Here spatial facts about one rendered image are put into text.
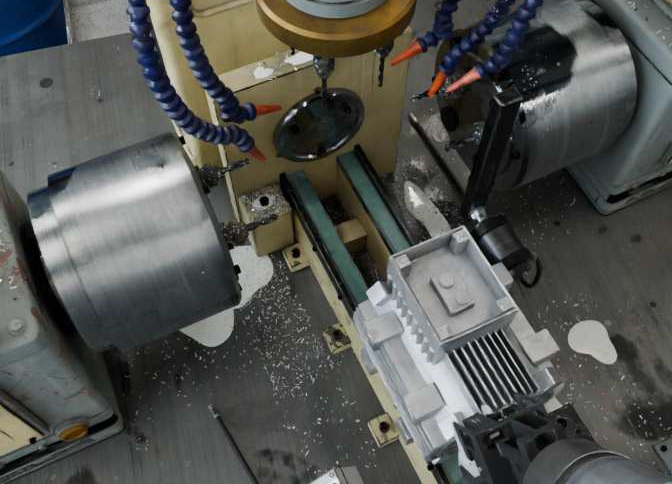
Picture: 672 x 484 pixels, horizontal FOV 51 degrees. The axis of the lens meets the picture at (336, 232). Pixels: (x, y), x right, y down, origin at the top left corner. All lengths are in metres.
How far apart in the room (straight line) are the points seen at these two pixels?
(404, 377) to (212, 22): 0.55
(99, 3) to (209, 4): 1.31
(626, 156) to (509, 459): 0.67
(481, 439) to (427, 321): 0.18
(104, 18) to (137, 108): 0.85
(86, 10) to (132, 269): 1.53
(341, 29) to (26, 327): 0.46
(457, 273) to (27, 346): 0.48
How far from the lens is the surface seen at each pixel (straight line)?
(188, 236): 0.85
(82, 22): 2.27
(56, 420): 1.04
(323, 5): 0.76
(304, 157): 1.11
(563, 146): 1.04
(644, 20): 1.11
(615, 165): 1.24
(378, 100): 1.11
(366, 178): 1.14
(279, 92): 1.00
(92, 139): 1.41
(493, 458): 0.66
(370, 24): 0.76
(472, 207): 0.99
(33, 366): 0.88
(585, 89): 1.03
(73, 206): 0.88
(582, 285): 1.25
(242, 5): 1.04
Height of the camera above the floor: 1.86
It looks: 60 degrees down
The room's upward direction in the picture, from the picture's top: straight up
